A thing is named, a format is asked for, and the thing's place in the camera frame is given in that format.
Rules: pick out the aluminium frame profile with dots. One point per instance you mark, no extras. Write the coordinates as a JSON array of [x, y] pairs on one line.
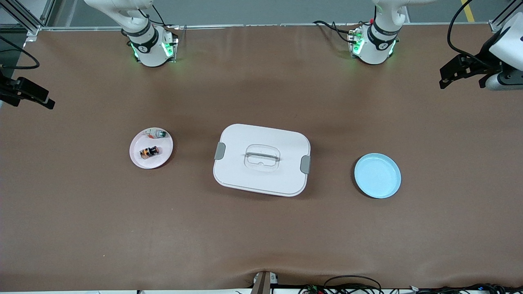
[[504, 18], [24, 18]]

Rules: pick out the green push-button switch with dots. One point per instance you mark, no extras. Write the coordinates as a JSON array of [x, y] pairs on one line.
[[160, 133]]

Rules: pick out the white lidded storage box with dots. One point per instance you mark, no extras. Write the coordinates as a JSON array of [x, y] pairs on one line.
[[261, 179]]

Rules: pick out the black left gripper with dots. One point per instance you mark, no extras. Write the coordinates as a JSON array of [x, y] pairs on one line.
[[479, 65]]

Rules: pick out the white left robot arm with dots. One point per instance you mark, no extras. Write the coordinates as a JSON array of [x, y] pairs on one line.
[[378, 47]]

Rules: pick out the metal table edge bracket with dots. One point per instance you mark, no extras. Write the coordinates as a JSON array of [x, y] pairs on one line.
[[264, 282]]

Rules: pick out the light blue round plate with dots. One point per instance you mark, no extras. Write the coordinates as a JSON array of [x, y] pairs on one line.
[[376, 177]]

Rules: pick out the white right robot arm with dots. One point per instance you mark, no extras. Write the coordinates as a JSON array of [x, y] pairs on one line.
[[149, 49]]

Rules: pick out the orange push-button switch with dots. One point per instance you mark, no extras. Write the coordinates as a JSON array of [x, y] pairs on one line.
[[149, 152]]

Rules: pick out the pink round plate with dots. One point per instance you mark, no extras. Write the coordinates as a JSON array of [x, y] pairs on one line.
[[141, 161]]

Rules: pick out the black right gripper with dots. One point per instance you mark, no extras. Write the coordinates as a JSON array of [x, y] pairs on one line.
[[9, 90]]

